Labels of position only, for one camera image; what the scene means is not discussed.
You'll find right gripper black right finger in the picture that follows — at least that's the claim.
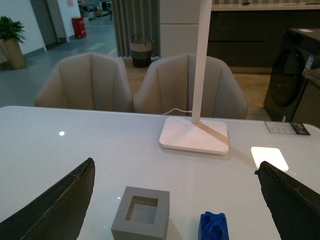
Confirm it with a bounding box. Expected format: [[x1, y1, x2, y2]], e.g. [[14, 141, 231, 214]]
[[255, 161, 320, 240]]

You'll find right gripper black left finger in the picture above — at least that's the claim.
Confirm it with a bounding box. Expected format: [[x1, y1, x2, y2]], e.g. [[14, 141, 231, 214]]
[[0, 158, 95, 240]]

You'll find gray square base block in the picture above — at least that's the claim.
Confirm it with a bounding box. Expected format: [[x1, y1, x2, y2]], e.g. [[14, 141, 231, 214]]
[[111, 186, 170, 240]]

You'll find blue plastic part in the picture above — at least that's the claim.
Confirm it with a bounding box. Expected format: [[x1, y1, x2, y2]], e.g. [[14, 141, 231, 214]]
[[197, 211, 230, 240]]

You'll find dark leaflet card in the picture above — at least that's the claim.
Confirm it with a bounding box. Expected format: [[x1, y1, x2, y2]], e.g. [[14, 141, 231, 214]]
[[264, 121, 310, 136]]

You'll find white desk lamp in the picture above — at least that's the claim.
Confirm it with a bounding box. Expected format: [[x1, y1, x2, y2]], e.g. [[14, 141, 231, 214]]
[[159, 0, 229, 155]]

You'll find beige chair left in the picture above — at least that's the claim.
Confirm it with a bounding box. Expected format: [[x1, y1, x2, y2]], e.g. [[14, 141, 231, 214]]
[[34, 52, 134, 113]]

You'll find beige chair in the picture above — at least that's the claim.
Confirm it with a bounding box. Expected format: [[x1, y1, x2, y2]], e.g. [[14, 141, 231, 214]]
[[34, 52, 134, 113], [134, 53, 248, 120]]

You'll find black washing machine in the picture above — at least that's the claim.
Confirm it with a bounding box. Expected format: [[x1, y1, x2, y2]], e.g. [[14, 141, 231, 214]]
[[263, 28, 320, 127]]

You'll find beige chair right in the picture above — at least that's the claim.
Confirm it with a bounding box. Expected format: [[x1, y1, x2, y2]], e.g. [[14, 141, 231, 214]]
[[134, 53, 248, 120]]

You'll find tan plant pot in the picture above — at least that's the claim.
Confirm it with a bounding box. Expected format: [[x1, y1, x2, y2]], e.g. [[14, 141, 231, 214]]
[[0, 38, 26, 70]]

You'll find dark cabinet with counter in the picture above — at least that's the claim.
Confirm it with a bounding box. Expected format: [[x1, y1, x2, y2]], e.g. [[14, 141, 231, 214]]
[[207, 0, 320, 73]]

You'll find green potted plant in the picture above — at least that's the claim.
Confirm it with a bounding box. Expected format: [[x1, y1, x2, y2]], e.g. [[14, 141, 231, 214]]
[[0, 16, 26, 43]]

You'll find red bin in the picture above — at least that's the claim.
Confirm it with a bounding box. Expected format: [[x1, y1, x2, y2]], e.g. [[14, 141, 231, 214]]
[[71, 17, 87, 39]]

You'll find gray curtain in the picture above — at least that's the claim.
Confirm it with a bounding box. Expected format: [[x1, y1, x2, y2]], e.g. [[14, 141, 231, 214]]
[[111, 0, 160, 57]]

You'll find white pillar cabinet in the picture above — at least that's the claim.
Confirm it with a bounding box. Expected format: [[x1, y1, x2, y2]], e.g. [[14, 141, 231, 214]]
[[159, 0, 212, 58]]

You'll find white lamp cable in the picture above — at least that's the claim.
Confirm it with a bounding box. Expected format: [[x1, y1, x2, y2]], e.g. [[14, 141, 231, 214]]
[[162, 107, 193, 116]]

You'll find woven basket with handles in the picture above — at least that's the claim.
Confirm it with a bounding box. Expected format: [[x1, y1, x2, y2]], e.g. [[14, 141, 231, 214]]
[[129, 34, 153, 68]]

